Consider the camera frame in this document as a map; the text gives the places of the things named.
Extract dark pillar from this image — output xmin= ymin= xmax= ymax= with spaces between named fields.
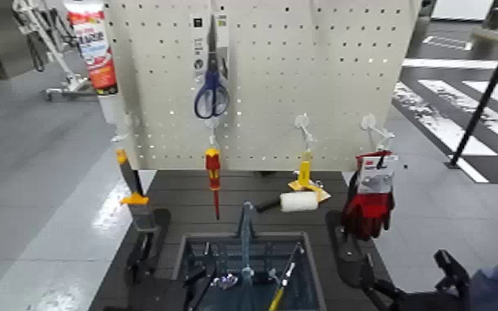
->
xmin=407 ymin=0 xmax=439 ymax=53

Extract red white sealant tube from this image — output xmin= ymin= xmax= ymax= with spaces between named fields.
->
xmin=63 ymin=0 xmax=119 ymax=97

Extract red gloves with card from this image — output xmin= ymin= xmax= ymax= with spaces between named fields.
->
xmin=340 ymin=149 xmax=400 ymax=242

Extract black pegboard foot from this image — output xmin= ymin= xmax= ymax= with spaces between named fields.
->
xmin=123 ymin=207 xmax=173 ymax=288
xmin=324 ymin=209 xmax=378 ymax=289

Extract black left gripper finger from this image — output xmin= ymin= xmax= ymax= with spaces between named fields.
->
xmin=184 ymin=266 xmax=215 ymax=311

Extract blue scissors in packaging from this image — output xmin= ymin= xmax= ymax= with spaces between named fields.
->
xmin=189 ymin=12 xmax=232 ymax=121

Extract yellow black handled saw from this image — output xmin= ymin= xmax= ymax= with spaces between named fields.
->
xmin=115 ymin=148 xmax=159 ymax=233

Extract yellow handled scraper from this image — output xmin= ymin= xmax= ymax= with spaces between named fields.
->
xmin=287 ymin=149 xmax=333 ymax=203

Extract clear packaged silver item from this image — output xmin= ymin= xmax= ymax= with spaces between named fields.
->
xmin=212 ymin=272 xmax=239 ymax=289

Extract red yellow screwdriver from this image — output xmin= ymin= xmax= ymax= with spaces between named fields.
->
xmin=204 ymin=147 xmax=223 ymax=221

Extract yellow handled tool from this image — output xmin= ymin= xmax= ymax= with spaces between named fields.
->
xmin=268 ymin=242 xmax=304 ymax=311

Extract white paint roller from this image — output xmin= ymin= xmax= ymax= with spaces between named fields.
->
xmin=255 ymin=190 xmax=319 ymax=215

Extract black tripod pole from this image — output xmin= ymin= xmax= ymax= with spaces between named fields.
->
xmin=444 ymin=12 xmax=498 ymax=170

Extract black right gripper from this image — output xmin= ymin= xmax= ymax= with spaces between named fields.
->
xmin=362 ymin=249 xmax=472 ymax=311

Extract white pegboard panel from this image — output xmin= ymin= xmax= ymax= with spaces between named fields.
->
xmin=103 ymin=0 xmax=422 ymax=173

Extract white wheeled stand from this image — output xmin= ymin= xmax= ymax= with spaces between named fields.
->
xmin=11 ymin=0 xmax=96 ymax=102

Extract clear plastic hook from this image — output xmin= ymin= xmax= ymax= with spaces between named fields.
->
xmin=109 ymin=112 xmax=139 ymax=144
xmin=294 ymin=113 xmax=318 ymax=153
xmin=205 ymin=116 xmax=222 ymax=151
xmin=360 ymin=113 xmax=397 ymax=151

